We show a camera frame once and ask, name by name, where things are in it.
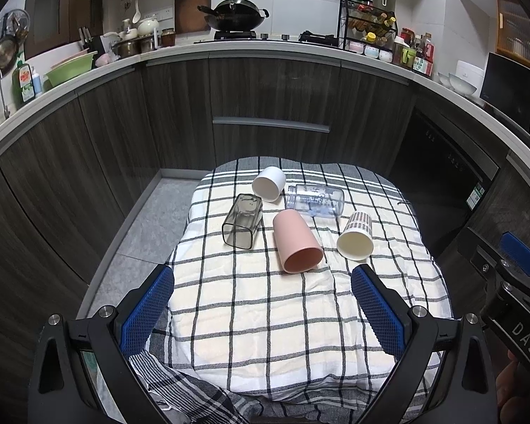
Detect black wok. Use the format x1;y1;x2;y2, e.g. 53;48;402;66
197;0;270;32

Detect green dish soap bottle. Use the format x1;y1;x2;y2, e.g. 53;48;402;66
12;60;35;107

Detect black microwave oven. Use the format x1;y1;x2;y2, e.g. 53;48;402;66
479;53;530;135

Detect black gas stove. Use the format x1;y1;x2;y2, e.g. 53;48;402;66
200;31;339;48

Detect wooden cutting board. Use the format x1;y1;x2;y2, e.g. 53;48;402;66
174;0;211;35

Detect green basin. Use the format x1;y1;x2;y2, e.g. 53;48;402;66
47;51;97;88

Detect hanging frying pan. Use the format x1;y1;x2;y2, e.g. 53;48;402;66
0;12;19;76

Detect black spice rack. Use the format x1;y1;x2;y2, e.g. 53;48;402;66
337;0;398;51

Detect white black plaid cloth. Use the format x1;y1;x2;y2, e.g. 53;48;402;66
149;157;452;408

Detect smoky square transparent cup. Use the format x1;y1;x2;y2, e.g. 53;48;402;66
222;193;263;250

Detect white cup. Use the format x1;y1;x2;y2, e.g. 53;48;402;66
252;166;286;202

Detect white bowl stack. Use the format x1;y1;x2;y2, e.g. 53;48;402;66
438;73;477;97

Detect pink plastic cup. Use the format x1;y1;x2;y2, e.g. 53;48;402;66
273;210;323;274

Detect checkered paper cup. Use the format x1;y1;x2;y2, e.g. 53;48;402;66
337;211;374;261

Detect metal drawer handle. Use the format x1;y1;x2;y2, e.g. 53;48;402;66
212;117;330;134

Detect grey striped towel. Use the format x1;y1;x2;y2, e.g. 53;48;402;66
127;317;266;424

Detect clear plastic bottle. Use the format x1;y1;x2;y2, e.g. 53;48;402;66
285;184;345;218

